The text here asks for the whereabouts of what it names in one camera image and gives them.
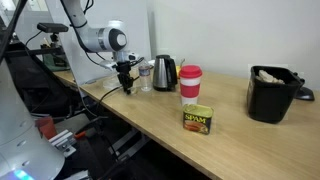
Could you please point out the black computer mouse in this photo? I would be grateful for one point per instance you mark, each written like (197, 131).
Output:
(305, 94)

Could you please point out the red and white travel cup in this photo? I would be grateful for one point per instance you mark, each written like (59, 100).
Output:
(190, 79)

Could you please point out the aluminium extrusion post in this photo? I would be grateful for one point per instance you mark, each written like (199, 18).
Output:
(64, 142)

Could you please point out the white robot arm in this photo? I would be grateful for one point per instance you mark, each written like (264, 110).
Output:
(111, 38)

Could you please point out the Spam can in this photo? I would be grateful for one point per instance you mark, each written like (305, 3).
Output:
(197, 118)

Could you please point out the crumpled paper in bin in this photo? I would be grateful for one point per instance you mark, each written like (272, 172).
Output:
(266, 77)

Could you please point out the clear water bottle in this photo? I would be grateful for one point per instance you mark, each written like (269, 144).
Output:
(145, 76)

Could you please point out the black plastic bin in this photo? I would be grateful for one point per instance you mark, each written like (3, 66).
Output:
(269, 102)

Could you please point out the stainless steel electric kettle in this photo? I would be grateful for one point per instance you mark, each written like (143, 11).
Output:
(165, 75)

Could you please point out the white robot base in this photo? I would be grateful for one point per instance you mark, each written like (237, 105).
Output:
(24, 153)

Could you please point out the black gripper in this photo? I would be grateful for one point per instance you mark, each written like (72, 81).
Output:
(123, 61)

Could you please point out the orange plastic cup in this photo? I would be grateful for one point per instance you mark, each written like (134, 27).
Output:
(46, 127)

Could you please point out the black camera on stand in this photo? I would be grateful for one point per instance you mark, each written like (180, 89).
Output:
(54, 29)

